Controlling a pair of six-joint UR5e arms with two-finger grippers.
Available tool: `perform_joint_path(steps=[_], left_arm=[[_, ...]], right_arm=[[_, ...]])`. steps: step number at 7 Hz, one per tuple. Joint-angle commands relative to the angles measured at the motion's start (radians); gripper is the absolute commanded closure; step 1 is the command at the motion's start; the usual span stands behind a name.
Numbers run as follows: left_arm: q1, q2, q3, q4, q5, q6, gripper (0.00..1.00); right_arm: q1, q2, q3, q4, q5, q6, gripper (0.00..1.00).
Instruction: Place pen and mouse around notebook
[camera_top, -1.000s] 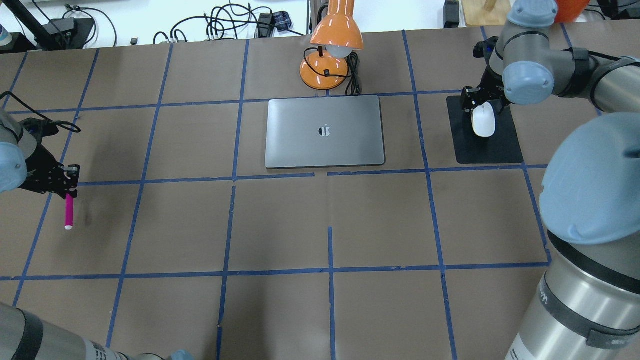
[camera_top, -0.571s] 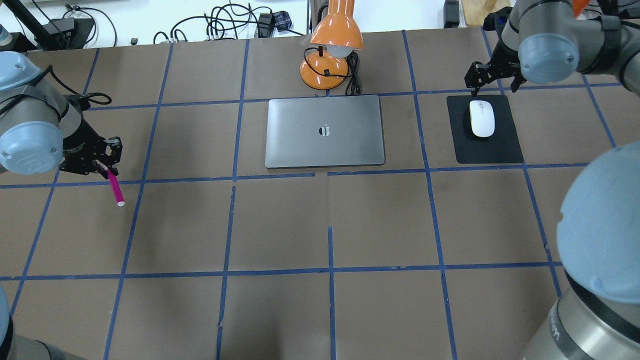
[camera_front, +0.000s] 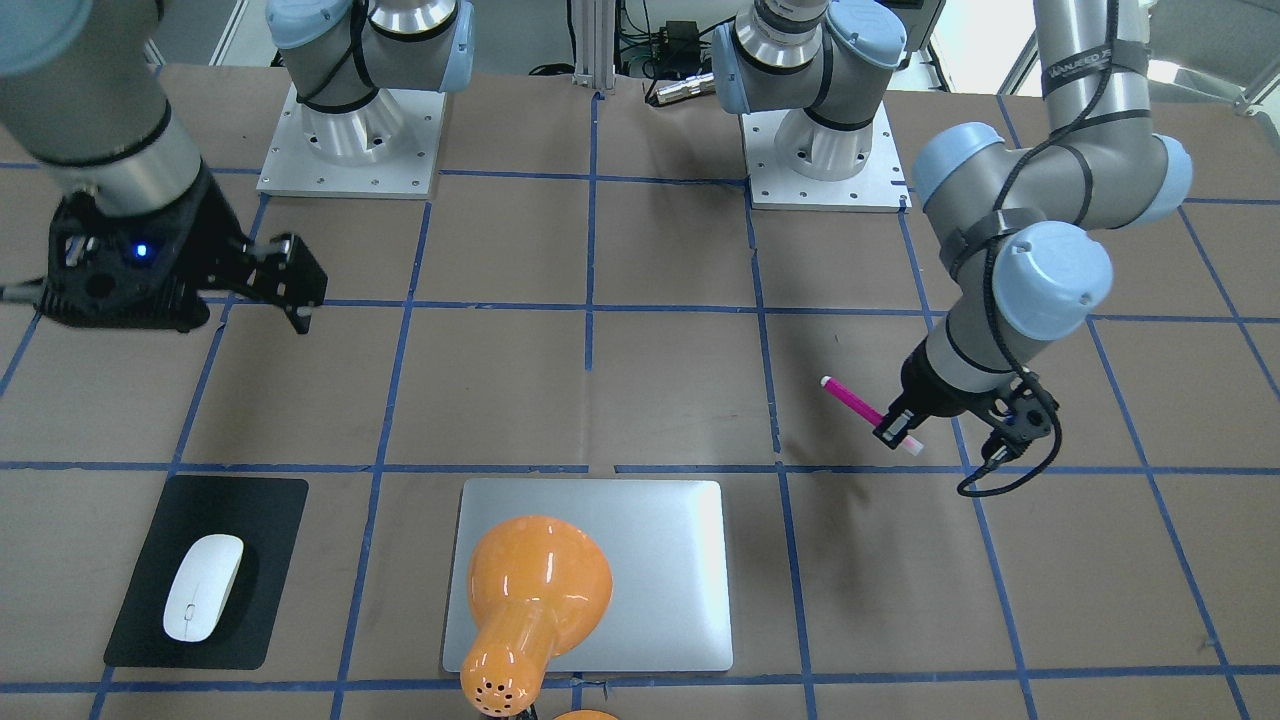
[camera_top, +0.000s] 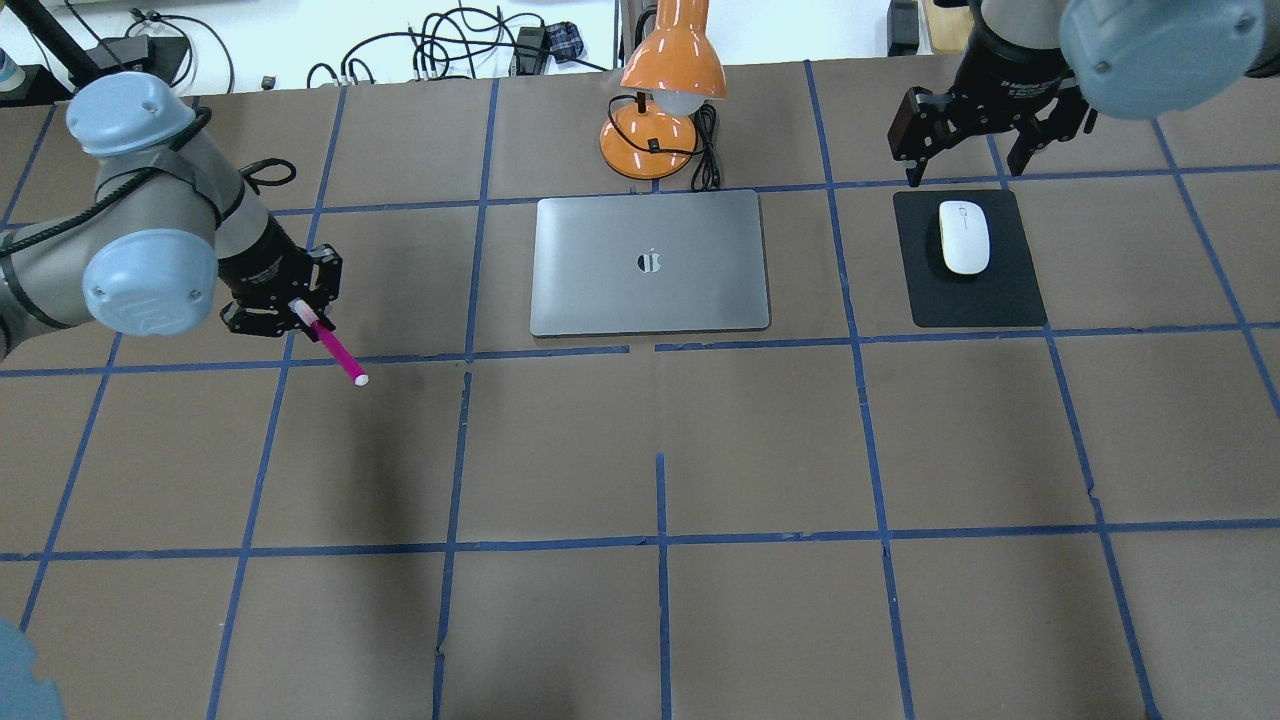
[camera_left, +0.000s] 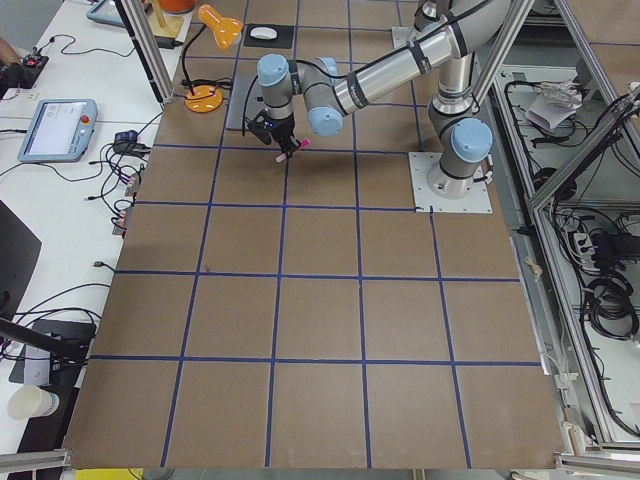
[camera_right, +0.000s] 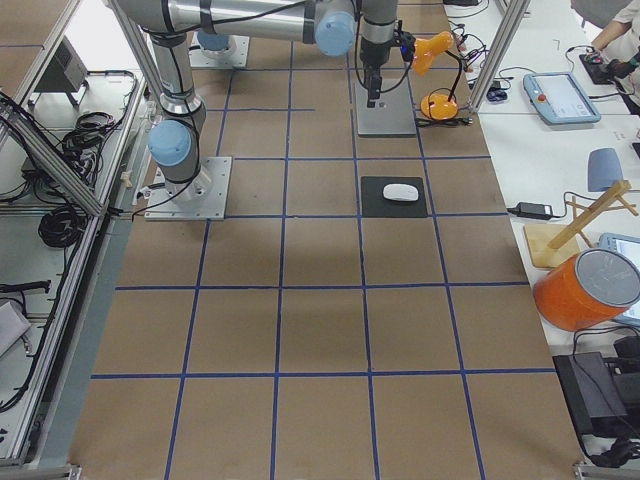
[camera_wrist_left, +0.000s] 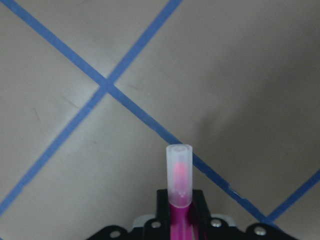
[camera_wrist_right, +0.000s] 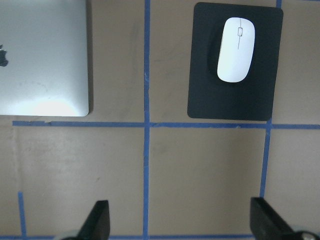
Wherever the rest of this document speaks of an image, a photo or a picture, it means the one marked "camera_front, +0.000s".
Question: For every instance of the black mousepad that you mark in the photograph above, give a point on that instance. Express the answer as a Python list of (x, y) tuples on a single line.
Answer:
[(266, 514)]

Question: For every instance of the aluminium frame post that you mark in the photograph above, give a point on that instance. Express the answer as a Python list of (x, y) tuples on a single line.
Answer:
[(594, 38)]

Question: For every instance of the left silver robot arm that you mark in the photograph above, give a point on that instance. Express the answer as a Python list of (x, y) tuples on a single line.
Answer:
[(1014, 225)]

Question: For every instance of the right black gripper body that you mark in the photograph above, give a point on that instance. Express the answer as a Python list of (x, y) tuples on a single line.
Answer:
[(212, 232)]

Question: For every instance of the white computer mouse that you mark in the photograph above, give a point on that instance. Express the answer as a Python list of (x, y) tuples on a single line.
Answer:
[(201, 587)]

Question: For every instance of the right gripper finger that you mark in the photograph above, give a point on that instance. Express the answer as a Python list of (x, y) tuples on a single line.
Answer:
[(297, 281)]

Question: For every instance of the orange desk lamp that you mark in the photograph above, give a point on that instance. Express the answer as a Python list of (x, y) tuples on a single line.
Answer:
[(537, 587)]

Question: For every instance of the grey closed laptop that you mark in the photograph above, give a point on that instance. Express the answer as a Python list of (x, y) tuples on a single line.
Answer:
[(664, 539)]

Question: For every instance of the pink highlighter pen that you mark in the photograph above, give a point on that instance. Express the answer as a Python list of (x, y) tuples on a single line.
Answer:
[(862, 408)]

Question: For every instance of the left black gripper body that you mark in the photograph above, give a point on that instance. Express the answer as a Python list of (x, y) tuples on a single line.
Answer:
[(932, 392)]

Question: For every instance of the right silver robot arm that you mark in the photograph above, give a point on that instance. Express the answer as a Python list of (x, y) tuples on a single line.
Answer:
[(78, 97)]

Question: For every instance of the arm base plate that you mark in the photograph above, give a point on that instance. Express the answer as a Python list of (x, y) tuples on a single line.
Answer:
[(386, 150), (794, 164)]

